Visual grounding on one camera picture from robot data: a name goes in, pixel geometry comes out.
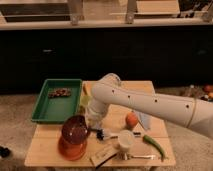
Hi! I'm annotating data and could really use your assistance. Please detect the dark red bowl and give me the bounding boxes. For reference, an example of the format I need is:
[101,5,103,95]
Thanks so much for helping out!
[62,115,90,145]

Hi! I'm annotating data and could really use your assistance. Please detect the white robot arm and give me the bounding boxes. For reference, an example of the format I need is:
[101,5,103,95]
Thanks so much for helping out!
[87,73,213,139]

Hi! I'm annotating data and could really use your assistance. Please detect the orange red-capped bottle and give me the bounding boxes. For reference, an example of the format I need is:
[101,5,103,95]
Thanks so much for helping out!
[125,112,138,130]

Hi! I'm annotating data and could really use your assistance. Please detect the black white dish brush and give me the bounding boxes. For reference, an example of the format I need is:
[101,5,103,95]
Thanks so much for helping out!
[96,128,142,141]

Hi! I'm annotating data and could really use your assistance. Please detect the green plastic tray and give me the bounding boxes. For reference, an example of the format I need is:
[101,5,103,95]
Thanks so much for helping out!
[31,79,82,124]

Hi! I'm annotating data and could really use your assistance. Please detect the grey cloth napkin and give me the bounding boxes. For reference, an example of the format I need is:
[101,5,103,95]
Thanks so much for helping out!
[139,113,150,130]

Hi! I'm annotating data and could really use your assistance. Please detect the brown snack pile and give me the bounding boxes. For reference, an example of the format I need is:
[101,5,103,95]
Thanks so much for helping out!
[48,88,71,98]

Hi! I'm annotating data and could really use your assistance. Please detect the white cup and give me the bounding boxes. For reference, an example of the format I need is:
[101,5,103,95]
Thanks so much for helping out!
[118,130,135,151]

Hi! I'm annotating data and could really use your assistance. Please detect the green chili pepper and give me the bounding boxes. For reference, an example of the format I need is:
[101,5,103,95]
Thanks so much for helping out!
[143,135,166,160]

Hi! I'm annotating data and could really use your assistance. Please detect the wooden black box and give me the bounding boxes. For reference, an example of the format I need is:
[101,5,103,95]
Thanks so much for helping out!
[90,145,118,168]

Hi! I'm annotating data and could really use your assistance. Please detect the metal fork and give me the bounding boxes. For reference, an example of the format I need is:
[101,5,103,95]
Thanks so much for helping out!
[118,153,156,160]

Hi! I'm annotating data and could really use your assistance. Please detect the orange bowl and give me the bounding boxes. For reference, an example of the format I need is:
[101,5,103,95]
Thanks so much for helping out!
[58,137,87,161]

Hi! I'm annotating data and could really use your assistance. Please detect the red orange floor objects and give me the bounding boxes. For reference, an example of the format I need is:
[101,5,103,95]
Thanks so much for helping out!
[203,85,213,99]

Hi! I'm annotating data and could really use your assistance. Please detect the black object on floor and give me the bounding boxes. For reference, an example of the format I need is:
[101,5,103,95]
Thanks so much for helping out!
[0,146,11,158]

